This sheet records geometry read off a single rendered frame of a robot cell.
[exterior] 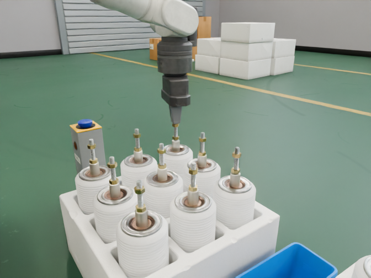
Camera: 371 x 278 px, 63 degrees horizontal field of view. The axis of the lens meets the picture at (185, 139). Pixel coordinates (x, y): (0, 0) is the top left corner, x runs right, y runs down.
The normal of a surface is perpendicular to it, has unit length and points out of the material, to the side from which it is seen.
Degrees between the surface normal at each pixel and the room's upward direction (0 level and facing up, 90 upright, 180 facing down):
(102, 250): 0
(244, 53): 90
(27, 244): 0
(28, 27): 90
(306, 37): 90
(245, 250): 90
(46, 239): 0
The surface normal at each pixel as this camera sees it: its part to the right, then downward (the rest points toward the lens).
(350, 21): -0.79, 0.23
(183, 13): 0.65, 0.29
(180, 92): 0.31, 0.36
